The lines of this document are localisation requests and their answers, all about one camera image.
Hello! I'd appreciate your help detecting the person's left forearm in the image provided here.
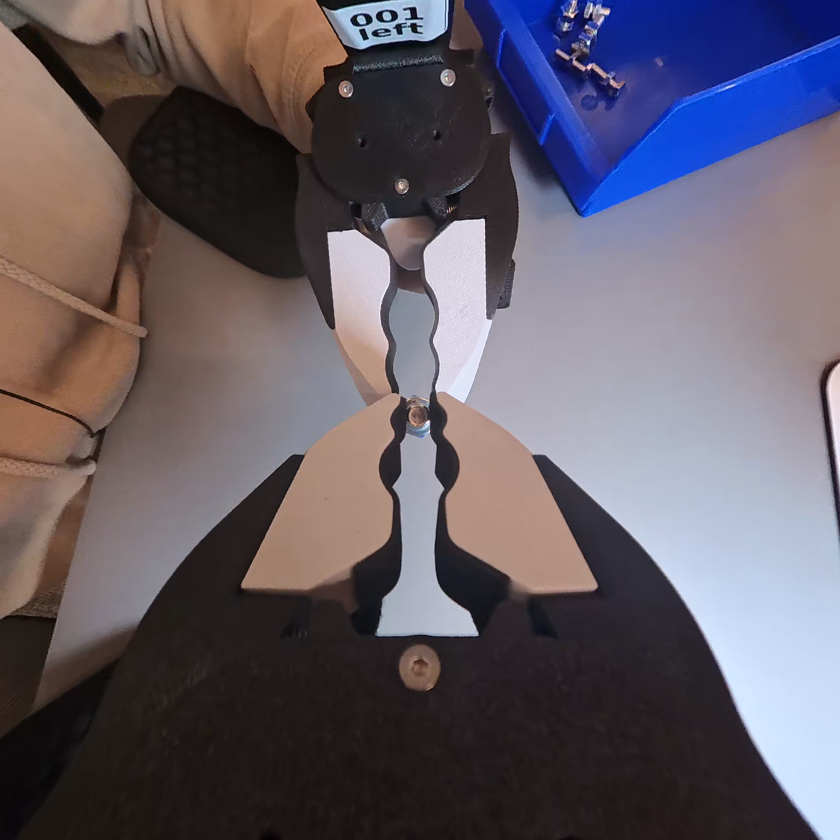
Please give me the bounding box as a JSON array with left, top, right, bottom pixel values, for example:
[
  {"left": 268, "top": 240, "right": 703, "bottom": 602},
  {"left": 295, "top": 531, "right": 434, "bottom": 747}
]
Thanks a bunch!
[{"left": 125, "top": 0, "right": 349, "bottom": 152}]

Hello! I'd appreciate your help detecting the blue plastic bin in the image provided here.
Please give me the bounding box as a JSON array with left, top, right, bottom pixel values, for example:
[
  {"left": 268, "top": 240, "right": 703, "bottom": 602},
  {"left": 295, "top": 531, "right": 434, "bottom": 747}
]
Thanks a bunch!
[{"left": 466, "top": 0, "right": 840, "bottom": 217}]

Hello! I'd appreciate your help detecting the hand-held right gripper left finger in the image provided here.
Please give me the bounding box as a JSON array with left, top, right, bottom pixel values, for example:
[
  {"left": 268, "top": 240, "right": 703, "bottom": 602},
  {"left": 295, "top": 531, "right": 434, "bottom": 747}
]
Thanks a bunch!
[{"left": 241, "top": 395, "right": 404, "bottom": 615}]

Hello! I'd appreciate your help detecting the thin black cable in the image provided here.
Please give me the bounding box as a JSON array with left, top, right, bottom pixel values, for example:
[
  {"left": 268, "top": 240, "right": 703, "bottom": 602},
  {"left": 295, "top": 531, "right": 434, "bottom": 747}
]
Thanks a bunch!
[{"left": 0, "top": 388, "right": 101, "bottom": 434}]

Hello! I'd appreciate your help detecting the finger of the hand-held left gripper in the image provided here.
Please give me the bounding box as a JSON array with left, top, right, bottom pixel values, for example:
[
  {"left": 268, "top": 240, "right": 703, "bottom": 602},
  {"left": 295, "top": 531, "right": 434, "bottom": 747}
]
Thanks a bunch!
[
  {"left": 326, "top": 231, "right": 400, "bottom": 401},
  {"left": 423, "top": 218, "right": 497, "bottom": 401}
]

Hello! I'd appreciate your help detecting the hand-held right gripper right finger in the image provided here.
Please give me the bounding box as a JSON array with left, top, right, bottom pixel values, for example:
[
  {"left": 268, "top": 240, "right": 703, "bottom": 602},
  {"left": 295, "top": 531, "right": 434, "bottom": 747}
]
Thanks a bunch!
[{"left": 434, "top": 392, "right": 601, "bottom": 609}]

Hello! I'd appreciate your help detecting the person's torso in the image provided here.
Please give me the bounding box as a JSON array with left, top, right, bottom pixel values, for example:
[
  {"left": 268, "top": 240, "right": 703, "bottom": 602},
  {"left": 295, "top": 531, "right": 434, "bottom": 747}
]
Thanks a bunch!
[{"left": 0, "top": 20, "right": 161, "bottom": 620}]

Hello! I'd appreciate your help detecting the black wrist rest pad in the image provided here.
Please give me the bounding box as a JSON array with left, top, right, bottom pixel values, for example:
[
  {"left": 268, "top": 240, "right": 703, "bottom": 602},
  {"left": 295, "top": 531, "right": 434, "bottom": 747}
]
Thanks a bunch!
[{"left": 128, "top": 90, "right": 311, "bottom": 279}]

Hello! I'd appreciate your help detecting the white document stand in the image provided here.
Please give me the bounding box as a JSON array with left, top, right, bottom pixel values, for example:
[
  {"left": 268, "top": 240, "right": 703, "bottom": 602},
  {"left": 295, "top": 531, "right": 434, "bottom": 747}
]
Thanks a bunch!
[{"left": 821, "top": 361, "right": 840, "bottom": 515}]

